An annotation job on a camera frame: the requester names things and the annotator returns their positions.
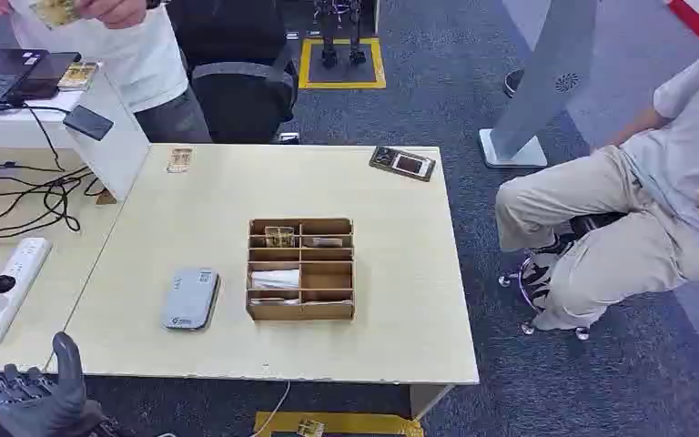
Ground thick white card stack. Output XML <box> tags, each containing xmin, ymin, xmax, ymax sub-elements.
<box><xmin>250</xmin><ymin>269</ymin><xmax>301</xmax><ymax>290</ymax></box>

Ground stack of gold cards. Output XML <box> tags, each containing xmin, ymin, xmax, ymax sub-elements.
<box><xmin>56</xmin><ymin>62</ymin><xmax>98</xmax><ymax>92</ymax></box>

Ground white desk riser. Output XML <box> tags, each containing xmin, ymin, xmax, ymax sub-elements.
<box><xmin>0</xmin><ymin>63</ymin><xmax>152</xmax><ymax>202</ymax></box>

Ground black shoe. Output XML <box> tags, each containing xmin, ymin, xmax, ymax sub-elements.
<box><xmin>501</xmin><ymin>67</ymin><xmax>525</xmax><ymax>99</ymax></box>

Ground grey flat card reader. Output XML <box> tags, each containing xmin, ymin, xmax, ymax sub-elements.
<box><xmin>161</xmin><ymin>268</ymin><xmax>222</xmax><ymax>331</ymax></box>

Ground white power strip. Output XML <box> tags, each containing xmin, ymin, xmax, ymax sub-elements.
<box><xmin>0</xmin><ymin>237</ymin><xmax>54</xmax><ymax>350</ymax></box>

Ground black phone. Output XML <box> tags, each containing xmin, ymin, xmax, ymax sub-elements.
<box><xmin>63</xmin><ymin>105</ymin><xmax>115</xmax><ymax>142</ymax></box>

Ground thin white cable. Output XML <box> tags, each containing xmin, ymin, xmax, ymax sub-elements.
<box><xmin>249</xmin><ymin>380</ymin><xmax>292</xmax><ymax>437</ymax></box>

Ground gold card in box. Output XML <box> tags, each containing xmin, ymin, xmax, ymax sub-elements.
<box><xmin>263</xmin><ymin>226</ymin><xmax>297</xmax><ymax>249</ymax></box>

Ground person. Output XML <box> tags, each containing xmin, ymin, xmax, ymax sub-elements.
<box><xmin>495</xmin><ymin>38</ymin><xmax>699</xmax><ymax>333</ymax></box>
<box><xmin>0</xmin><ymin>0</ymin><xmax>213</xmax><ymax>145</ymax></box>

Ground wooden compartment card box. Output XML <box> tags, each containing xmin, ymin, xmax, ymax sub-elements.
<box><xmin>245</xmin><ymin>218</ymin><xmax>357</xmax><ymax>322</ymax></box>

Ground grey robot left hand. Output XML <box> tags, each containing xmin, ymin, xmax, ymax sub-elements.
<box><xmin>0</xmin><ymin>331</ymin><xmax>107</xmax><ymax>437</ymax></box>

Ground black robot legs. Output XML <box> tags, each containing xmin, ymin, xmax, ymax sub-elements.
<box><xmin>313</xmin><ymin>0</ymin><xmax>369</xmax><ymax>68</ymax></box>

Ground dark framed card holder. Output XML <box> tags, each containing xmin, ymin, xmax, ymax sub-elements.
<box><xmin>369</xmin><ymin>146</ymin><xmax>438</xmax><ymax>183</ymax></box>

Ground grey standing panel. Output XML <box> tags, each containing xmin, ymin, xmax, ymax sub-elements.
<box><xmin>479</xmin><ymin>0</ymin><xmax>598</xmax><ymax>170</ymax></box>

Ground black office chair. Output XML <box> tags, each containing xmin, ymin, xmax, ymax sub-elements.
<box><xmin>167</xmin><ymin>0</ymin><xmax>300</xmax><ymax>145</ymax></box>

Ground yellow floor tape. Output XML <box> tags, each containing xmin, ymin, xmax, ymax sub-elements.
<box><xmin>254</xmin><ymin>412</ymin><xmax>424</xmax><ymax>437</ymax></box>

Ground black laptop cable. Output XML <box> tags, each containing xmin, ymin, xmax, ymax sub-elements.
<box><xmin>0</xmin><ymin>101</ymin><xmax>72</xmax><ymax>173</ymax></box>

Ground tangled black cable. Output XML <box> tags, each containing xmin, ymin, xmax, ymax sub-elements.
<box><xmin>0</xmin><ymin>147</ymin><xmax>106</xmax><ymax>297</ymax></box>

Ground gold printed card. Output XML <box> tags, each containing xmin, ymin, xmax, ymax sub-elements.
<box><xmin>167</xmin><ymin>147</ymin><xmax>195</xmax><ymax>175</ymax></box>

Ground yellow bordered floor mat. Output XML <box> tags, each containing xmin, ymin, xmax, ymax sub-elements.
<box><xmin>298</xmin><ymin>36</ymin><xmax>387</xmax><ymax>90</ymax></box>

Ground black tablet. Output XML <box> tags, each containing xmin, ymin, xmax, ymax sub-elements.
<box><xmin>5</xmin><ymin>51</ymin><xmax>82</xmax><ymax>101</ymax></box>

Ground chrome wheeled stool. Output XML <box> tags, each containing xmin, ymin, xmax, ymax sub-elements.
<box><xmin>498</xmin><ymin>210</ymin><xmax>628</xmax><ymax>342</ymax></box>

